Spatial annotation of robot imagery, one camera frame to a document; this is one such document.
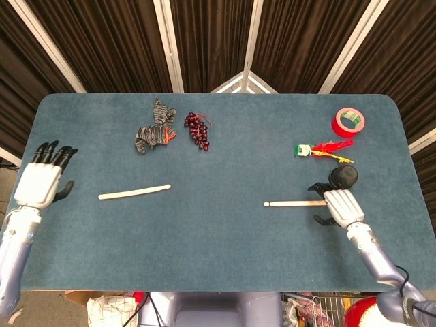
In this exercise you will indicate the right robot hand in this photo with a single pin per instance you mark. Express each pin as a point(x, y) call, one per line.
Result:
point(344, 207)

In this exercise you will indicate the white checked bag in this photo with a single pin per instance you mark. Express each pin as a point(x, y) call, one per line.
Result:
point(109, 313)

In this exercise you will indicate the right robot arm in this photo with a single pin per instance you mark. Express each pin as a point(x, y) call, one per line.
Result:
point(378, 262)

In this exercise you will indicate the red tape roll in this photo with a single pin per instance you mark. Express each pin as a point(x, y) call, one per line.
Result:
point(340, 129)

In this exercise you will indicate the black dome object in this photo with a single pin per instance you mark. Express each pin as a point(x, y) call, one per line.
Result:
point(344, 175)

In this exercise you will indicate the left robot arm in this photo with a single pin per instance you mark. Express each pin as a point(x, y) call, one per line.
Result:
point(13, 245)

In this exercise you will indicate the plain wooden drumstick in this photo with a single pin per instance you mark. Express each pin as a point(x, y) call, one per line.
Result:
point(133, 193)

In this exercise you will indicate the brown curtain panel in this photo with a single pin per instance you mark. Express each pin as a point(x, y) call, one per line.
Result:
point(109, 44)
point(296, 41)
point(402, 61)
point(211, 41)
point(13, 85)

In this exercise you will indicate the grey robot torso base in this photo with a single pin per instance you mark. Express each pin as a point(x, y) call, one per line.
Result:
point(211, 310)

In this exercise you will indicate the white partition frame post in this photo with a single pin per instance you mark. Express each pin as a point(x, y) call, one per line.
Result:
point(424, 141)
point(253, 34)
point(51, 51)
point(351, 44)
point(8, 156)
point(168, 51)

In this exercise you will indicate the blue table cloth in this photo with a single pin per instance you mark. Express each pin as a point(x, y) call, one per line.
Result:
point(218, 238)

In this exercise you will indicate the dark red grape bunch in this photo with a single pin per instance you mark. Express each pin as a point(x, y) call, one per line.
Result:
point(197, 131)

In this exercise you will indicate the grey striped knit glove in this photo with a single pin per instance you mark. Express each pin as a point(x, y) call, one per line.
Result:
point(150, 136)

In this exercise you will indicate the red and white ball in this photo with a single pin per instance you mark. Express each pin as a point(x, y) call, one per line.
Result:
point(361, 313)

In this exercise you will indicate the feather shuttlecock with green cap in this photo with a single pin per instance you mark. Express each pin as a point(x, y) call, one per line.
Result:
point(303, 150)

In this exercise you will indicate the brown cardboard box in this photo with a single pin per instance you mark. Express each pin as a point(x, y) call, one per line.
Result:
point(81, 296)

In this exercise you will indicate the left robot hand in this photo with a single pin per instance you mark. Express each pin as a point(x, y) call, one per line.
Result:
point(37, 184)

